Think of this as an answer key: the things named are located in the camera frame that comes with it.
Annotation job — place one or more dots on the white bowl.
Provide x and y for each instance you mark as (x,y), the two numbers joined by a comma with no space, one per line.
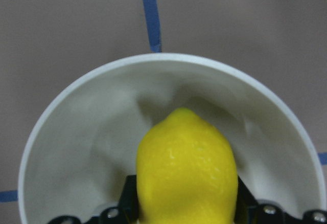
(84,144)

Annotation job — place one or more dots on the yellow lemon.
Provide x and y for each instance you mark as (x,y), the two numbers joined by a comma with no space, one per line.
(186,172)

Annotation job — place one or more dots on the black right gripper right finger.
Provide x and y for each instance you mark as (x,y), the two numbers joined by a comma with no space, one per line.
(250,210)

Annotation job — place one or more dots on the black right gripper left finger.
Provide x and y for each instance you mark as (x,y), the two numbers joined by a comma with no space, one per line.
(126,211)

